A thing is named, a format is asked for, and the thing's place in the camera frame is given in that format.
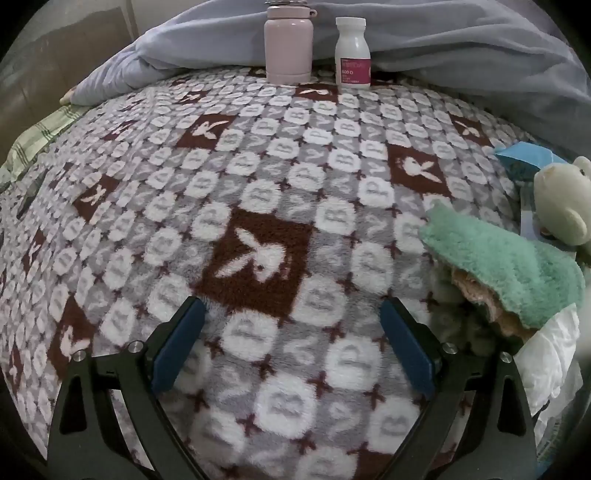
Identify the grey-blue duvet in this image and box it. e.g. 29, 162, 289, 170
60, 0, 591, 153

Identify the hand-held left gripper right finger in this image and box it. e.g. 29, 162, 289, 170
379, 296, 539, 480

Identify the green fluffy cloth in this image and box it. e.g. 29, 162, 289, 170
419, 200, 586, 329

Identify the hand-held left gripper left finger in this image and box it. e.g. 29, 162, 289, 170
46, 296, 208, 480

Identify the green plaid bed sheet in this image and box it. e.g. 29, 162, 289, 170
0, 102, 88, 185

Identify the pink insulated bottle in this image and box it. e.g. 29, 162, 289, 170
264, 0, 318, 86

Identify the white plastic bag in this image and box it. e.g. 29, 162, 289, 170
515, 305, 585, 444

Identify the brown fluffy cloth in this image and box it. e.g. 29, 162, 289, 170
450, 268, 532, 337

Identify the blue foil wrapper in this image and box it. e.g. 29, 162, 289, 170
495, 142, 561, 183

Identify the white pill bottle pink label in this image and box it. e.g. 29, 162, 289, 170
335, 17, 372, 89

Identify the cream plush bear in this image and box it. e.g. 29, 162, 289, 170
533, 157, 591, 247

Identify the printed fleece blanket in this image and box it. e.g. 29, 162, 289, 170
0, 65, 555, 480

